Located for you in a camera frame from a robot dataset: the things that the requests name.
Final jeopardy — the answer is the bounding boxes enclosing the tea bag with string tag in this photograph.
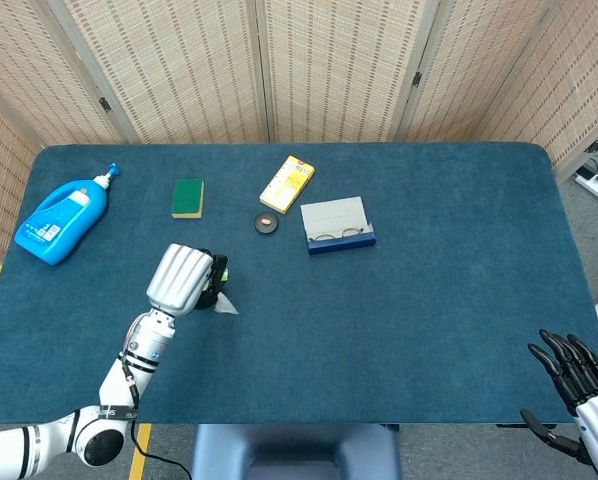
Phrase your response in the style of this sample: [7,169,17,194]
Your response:
[212,267,241,316]

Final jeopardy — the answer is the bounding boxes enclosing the open blue glasses case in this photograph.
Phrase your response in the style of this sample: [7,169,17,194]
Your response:
[299,196,378,256]

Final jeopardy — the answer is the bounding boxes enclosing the blue carpet table cover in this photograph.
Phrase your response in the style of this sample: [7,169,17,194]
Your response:
[0,142,598,426]

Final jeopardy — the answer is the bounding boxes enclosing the green yellow sponge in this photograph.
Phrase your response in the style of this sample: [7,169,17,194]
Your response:
[171,178,206,220]

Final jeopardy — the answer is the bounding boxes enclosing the blue robot torso base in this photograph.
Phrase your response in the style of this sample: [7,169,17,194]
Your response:
[191,423,403,480]

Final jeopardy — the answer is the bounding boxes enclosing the thin frame eyeglasses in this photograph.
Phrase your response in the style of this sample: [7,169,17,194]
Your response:
[309,226,366,242]

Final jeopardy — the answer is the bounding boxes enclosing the black cast iron teapot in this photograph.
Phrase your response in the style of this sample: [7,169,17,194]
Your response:
[194,279,229,312]

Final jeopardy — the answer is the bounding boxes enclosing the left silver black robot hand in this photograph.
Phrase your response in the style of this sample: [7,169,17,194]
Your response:
[145,243,230,318]

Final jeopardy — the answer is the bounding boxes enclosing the blue detergent pump bottle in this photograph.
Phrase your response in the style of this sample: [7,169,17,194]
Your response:
[13,162,123,267]

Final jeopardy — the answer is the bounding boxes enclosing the yellow cardboard box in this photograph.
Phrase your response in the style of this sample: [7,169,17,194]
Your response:
[259,155,316,216]

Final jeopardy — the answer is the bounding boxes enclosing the small black round lid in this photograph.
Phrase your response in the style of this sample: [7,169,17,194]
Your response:
[253,211,280,236]

